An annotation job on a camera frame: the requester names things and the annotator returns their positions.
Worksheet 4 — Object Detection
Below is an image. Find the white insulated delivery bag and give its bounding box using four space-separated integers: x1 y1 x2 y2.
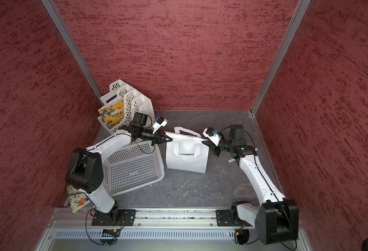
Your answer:
166 127 209 174

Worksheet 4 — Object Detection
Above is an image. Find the white perforated plastic basket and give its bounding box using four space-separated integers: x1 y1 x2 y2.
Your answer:
103 141 165 197

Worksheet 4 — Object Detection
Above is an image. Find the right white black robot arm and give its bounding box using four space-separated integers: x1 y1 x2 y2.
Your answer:
203 124 299 245

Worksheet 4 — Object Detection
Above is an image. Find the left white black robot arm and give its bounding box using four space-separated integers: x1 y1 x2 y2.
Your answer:
65 113 172 223

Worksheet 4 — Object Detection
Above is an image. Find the white perforated file organizer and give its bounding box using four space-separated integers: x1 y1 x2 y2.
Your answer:
97 79 155 134

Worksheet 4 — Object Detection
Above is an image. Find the yellow illustrated book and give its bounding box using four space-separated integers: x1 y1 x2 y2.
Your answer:
98 100 124 129

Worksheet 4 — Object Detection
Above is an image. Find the white booklet with blue stripe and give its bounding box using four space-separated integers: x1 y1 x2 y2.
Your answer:
100 86 124 105

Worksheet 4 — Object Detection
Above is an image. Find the colourful children's book on table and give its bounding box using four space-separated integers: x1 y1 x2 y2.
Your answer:
66 185 90 213

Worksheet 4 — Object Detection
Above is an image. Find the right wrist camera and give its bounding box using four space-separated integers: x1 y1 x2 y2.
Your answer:
202 127 223 146

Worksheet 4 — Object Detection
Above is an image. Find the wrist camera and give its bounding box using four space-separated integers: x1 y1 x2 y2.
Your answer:
152 116 167 134
202 127 223 146

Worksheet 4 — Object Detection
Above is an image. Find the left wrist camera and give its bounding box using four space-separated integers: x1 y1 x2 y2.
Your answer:
152 116 167 134

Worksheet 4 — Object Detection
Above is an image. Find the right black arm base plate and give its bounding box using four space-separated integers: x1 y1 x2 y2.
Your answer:
215 209 251 228

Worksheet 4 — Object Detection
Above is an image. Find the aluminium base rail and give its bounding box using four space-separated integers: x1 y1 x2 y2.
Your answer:
48 207 254 229

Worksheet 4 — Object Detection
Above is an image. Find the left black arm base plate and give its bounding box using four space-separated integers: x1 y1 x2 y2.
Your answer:
91 209 136 227

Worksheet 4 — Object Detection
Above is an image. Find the right aluminium corner post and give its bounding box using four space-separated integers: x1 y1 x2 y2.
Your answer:
251 0 311 117

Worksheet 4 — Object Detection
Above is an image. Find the aluminium corner post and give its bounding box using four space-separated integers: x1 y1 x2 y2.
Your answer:
41 0 103 101
251 0 311 117

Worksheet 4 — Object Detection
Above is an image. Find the left aluminium corner post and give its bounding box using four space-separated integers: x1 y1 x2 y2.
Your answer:
41 0 103 101

